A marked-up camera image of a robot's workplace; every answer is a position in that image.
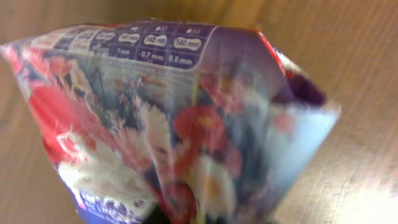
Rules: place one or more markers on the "purple noodle packet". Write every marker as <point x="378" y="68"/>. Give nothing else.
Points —
<point x="211" y="124"/>

